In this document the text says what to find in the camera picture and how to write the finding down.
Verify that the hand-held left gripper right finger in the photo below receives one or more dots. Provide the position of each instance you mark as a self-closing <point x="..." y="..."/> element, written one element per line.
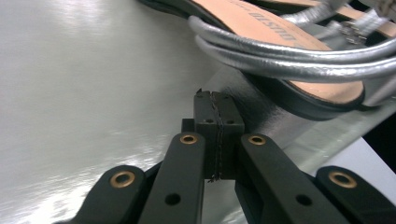
<point x="232" y="118"/>

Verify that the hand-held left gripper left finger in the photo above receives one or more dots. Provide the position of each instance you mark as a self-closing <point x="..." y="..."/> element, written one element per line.
<point x="204" y="124"/>

